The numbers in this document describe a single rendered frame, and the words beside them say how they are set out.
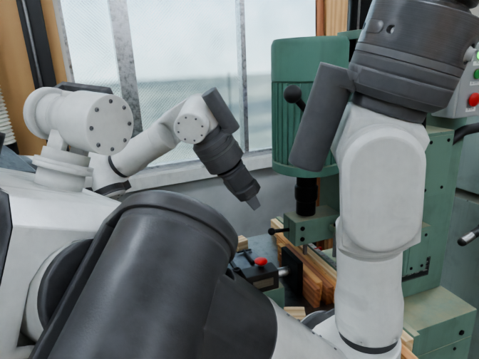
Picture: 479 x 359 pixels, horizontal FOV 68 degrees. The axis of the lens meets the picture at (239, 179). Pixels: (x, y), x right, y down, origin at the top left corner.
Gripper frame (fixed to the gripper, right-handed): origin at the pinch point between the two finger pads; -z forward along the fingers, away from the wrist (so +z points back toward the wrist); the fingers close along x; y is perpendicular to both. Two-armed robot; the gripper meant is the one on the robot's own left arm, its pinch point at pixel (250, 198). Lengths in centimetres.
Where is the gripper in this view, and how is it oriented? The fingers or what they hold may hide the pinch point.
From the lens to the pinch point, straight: 83.4
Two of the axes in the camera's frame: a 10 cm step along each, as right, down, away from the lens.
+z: -5.0, -7.5, -4.3
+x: 3.5, 2.9, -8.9
